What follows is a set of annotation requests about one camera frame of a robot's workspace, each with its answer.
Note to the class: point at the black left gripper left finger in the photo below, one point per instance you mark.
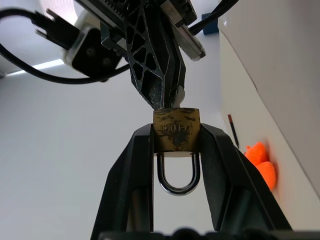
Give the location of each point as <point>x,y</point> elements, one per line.
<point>125,180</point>

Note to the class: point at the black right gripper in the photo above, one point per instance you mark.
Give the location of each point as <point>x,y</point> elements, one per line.
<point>180,12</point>

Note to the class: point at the silver padlock key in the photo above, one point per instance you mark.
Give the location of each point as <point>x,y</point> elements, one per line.
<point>179,96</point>

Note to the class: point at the orange rounded object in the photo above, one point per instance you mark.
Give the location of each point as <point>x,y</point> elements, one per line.
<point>268,175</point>
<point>256,153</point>

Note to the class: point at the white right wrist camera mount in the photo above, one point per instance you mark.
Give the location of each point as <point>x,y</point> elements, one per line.
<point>95,52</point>

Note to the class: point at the brass padlock with steel shackle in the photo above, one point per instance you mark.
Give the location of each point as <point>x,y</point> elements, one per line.
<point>175,130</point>

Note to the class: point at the red and black pen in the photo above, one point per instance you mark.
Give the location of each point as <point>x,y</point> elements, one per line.
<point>233,131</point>

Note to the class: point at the blue box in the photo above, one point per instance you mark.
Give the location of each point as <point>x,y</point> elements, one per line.
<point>211,28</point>

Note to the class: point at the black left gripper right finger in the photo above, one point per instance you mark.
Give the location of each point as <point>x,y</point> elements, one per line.
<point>225,175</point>

